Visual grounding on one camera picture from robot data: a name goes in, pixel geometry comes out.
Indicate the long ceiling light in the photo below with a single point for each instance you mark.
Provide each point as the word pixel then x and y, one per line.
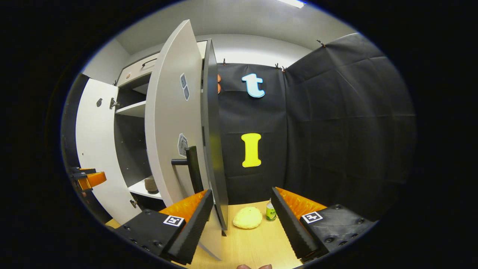
pixel 293 3

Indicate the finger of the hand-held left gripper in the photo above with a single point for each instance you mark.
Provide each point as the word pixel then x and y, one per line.
pixel 82 171
pixel 95 179

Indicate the small green label bottle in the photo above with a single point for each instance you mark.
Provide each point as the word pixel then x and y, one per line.
pixel 271 213

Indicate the grey shoe cabinet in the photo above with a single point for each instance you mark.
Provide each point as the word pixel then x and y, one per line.
pixel 216 149

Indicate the cream cabinet drawer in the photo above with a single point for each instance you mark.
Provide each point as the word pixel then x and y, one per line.
pixel 138 73

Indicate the yellow bumpy round object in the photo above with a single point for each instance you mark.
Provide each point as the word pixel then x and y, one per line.
pixel 247 218

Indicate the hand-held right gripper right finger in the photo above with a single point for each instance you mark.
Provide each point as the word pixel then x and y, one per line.
pixel 289 228

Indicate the white cabinet door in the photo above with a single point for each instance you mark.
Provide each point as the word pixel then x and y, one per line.
pixel 97 142
pixel 168 112

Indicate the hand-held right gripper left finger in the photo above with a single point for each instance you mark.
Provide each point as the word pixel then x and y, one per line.
pixel 196 224

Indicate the white cabinet shelf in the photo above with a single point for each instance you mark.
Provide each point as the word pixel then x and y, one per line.
pixel 142 190
pixel 132 109

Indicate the brown fuzzy shoe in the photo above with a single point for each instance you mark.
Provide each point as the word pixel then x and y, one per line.
pixel 151 185

